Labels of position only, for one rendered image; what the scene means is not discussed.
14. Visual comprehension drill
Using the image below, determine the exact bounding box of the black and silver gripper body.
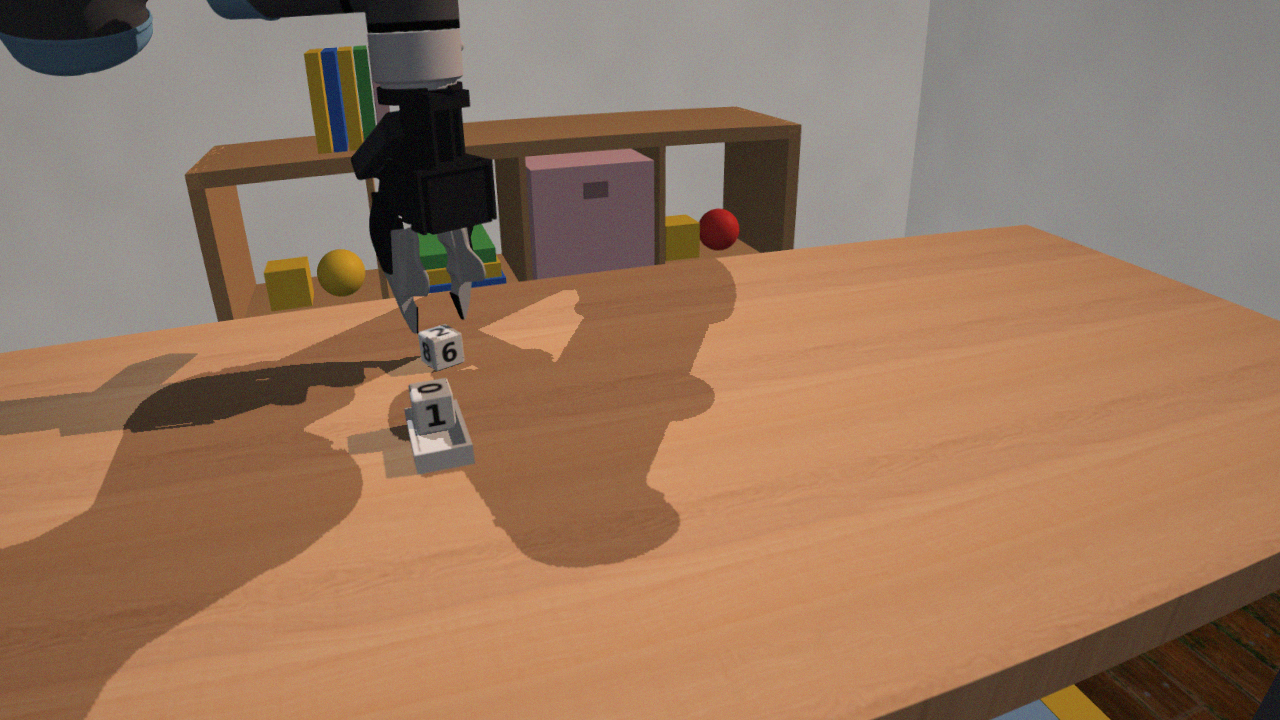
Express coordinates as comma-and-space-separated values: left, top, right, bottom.
375, 81, 497, 234

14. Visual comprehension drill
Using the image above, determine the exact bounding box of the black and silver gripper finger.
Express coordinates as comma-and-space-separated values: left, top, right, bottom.
369, 192, 430, 334
436, 225, 486, 320

